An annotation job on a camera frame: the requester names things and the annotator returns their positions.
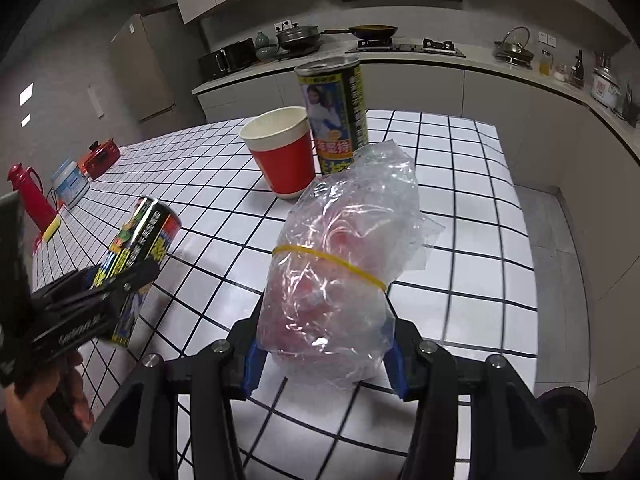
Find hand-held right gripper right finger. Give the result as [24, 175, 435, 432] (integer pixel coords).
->
[382, 305, 583, 480]

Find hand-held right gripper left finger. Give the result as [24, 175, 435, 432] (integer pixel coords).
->
[75, 305, 266, 480]

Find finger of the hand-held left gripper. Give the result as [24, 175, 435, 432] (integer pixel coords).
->
[30, 266, 101, 307]
[47, 257, 162, 322]

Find small yellow black can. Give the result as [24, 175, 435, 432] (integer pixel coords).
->
[102, 196, 182, 349]

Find clear plastic bag pink contents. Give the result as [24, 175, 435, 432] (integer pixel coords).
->
[257, 139, 446, 392]

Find dark grey trash bin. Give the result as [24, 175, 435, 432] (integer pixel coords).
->
[540, 392, 599, 479]

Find person's left hand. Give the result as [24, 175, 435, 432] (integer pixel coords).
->
[0, 349, 96, 467]

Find red thermos jug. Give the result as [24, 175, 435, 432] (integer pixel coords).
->
[6, 162, 59, 231]

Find white grid kitchen island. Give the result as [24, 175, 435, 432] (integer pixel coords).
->
[30, 108, 539, 480]

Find small red pot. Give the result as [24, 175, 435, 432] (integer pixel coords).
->
[79, 138, 122, 180]

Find red paper cup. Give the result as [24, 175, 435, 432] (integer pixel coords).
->
[238, 106, 317, 199]

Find beige refrigerator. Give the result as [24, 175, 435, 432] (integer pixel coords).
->
[109, 7, 176, 122]

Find black microwave oven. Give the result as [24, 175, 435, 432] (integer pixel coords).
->
[198, 38, 257, 80]

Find tall yellow black can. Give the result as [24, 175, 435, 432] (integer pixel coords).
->
[294, 56, 370, 176]

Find green ceramic jar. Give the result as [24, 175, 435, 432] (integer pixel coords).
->
[253, 31, 277, 63]

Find grey lidded cooking pot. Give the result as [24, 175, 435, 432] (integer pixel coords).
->
[275, 23, 322, 54]

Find black gas stove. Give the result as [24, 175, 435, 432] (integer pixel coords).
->
[344, 38, 466, 58]

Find frying pan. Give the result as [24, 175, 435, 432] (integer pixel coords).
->
[322, 24, 400, 41]

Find steel kettle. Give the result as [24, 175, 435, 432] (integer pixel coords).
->
[493, 26, 535, 65]

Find dark glass bottle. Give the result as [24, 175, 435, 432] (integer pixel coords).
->
[569, 49, 586, 86]

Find white rice cooker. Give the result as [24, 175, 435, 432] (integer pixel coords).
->
[591, 64, 624, 109]

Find black knife block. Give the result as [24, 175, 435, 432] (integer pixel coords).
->
[619, 82, 639, 126]

